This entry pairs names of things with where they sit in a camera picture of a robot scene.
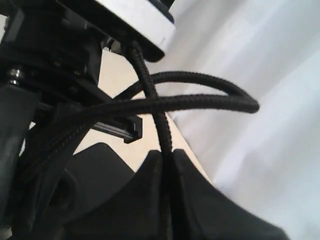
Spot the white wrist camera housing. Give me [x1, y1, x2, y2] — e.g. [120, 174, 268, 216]
[97, 0, 176, 63]

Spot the black plastic carry case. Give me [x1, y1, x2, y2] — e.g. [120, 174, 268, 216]
[49, 143, 134, 223]

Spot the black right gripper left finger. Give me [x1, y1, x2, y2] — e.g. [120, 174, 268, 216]
[32, 150, 163, 240]

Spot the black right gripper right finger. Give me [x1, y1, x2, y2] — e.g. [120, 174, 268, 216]
[171, 149, 289, 240]

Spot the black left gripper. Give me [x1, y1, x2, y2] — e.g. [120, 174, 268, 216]
[0, 0, 143, 240]

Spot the black frayed cord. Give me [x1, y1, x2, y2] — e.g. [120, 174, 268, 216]
[14, 41, 260, 201]

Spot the white backdrop cloth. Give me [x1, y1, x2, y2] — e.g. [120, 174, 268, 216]
[162, 0, 320, 240]

